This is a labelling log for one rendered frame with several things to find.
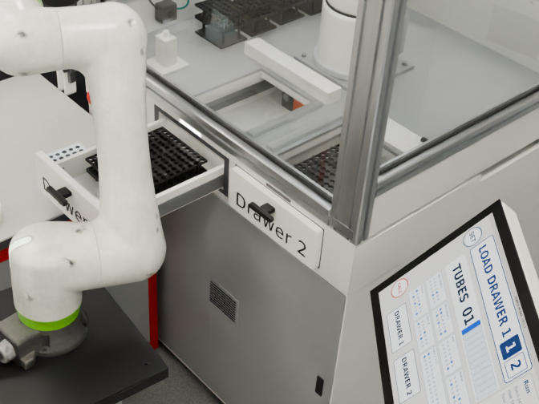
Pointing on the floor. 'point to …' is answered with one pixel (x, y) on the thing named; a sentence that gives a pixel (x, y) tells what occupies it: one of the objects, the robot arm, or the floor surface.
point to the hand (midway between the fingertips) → (66, 78)
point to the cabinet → (273, 310)
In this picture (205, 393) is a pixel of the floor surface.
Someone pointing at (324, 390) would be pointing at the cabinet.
